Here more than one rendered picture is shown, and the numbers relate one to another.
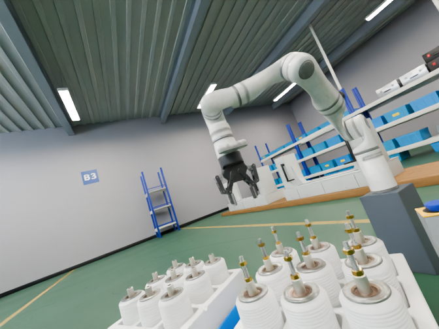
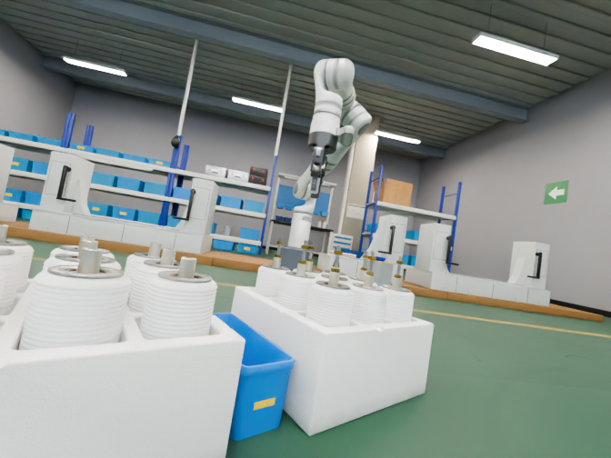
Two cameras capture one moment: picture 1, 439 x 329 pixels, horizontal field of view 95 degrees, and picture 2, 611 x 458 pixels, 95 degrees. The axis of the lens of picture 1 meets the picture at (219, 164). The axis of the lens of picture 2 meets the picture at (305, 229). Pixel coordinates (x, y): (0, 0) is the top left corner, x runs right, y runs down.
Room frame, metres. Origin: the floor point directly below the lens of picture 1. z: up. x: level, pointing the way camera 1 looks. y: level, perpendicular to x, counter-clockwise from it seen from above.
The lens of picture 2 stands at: (0.40, 0.63, 0.33)
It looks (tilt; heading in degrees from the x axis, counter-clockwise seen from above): 3 degrees up; 290
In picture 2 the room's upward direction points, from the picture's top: 9 degrees clockwise
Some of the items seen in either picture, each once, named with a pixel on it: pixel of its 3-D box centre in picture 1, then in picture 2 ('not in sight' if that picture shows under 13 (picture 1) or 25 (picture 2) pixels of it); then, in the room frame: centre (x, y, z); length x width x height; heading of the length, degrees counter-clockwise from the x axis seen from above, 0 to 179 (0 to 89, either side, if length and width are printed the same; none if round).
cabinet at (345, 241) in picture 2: not in sight; (337, 249); (1.86, -5.83, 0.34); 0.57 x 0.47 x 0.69; 118
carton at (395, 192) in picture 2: not in sight; (391, 194); (0.83, -5.61, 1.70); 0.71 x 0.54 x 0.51; 32
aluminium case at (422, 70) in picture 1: (417, 76); (237, 177); (3.64, -4.01, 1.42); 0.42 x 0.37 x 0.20; 121
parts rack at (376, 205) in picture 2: not in sight; (407, 225); (0.40, -5.83, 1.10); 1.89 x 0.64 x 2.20; 28
